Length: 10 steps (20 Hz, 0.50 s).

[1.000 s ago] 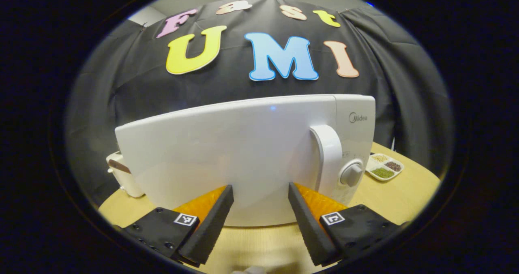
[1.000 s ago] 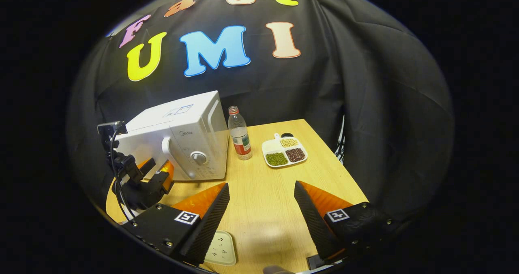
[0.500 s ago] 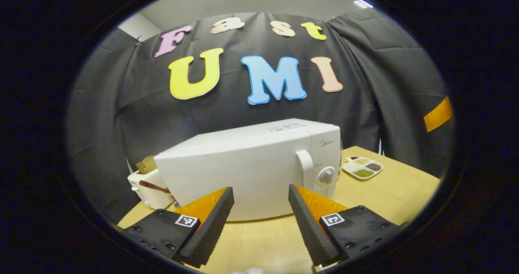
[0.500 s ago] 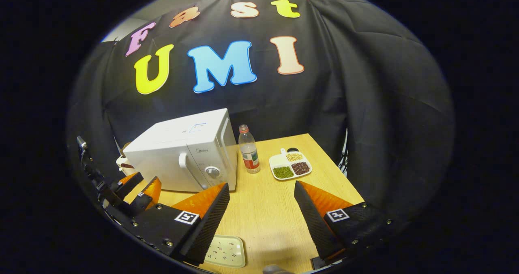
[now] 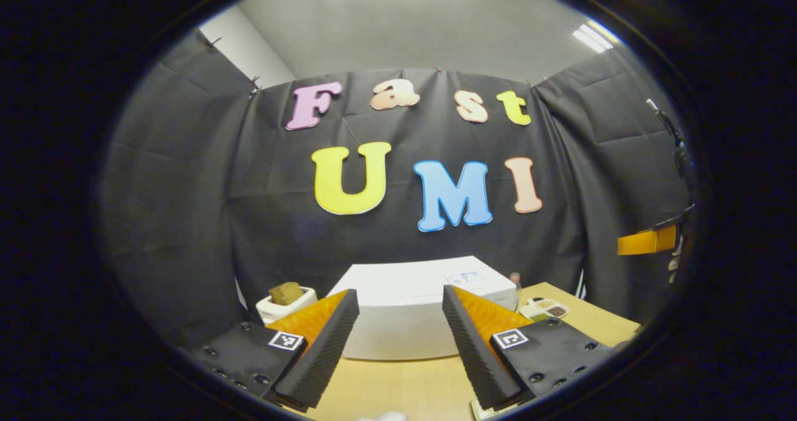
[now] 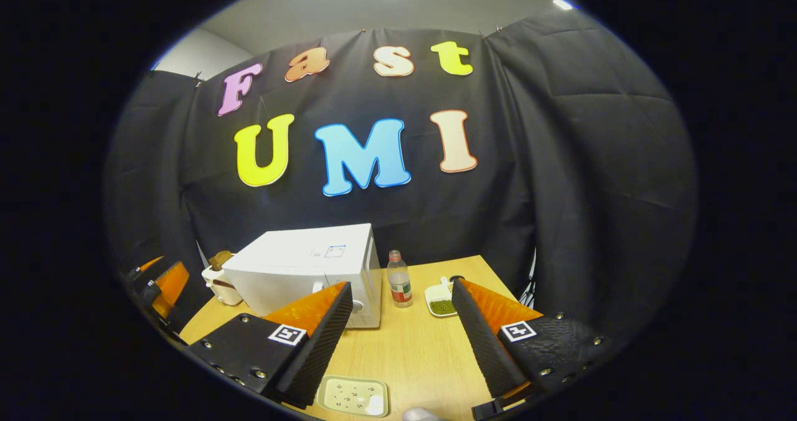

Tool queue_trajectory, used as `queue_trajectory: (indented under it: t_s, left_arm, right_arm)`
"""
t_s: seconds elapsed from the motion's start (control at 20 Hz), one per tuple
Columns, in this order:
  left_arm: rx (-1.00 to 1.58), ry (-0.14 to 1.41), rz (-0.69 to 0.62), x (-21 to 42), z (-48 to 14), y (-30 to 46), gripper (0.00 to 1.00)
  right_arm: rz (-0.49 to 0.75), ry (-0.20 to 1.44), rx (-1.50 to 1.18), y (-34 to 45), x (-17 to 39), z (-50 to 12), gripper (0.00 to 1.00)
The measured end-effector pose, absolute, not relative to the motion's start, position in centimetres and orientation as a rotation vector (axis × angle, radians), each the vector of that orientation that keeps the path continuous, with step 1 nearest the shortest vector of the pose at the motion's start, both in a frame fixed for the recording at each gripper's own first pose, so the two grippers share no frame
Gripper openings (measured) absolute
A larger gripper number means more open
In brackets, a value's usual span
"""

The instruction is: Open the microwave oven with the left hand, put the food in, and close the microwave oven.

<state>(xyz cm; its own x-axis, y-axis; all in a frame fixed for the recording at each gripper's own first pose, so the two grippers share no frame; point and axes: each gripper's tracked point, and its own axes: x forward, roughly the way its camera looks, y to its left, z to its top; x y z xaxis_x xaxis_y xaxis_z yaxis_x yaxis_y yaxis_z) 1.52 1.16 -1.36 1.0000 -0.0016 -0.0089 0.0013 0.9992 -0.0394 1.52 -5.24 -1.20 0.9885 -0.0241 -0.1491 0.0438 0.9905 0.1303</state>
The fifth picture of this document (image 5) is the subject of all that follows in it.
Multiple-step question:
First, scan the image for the white divided dish of beans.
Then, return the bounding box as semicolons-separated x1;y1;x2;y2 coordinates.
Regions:
519;296;569;322

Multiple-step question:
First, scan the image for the white microwave oven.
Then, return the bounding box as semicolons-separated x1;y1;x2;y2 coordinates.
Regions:
327;256;521;361

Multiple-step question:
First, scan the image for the black backdrop cloth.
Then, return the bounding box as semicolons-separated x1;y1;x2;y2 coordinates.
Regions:
100;29;692;347

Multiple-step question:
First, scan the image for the small ceiling light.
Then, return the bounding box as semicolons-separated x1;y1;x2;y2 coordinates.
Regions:
573;21;620;53

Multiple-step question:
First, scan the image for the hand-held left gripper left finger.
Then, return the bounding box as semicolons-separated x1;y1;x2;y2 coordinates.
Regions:
190;288;361;412

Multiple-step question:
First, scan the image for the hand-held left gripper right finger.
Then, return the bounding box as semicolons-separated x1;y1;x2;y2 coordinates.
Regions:
442;285;614;412

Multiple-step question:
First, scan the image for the white toaster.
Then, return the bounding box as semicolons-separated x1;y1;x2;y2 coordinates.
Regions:
256;286;318;325

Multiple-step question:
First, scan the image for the brown bread slice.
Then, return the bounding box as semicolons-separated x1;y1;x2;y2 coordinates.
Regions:
269;281;304;306

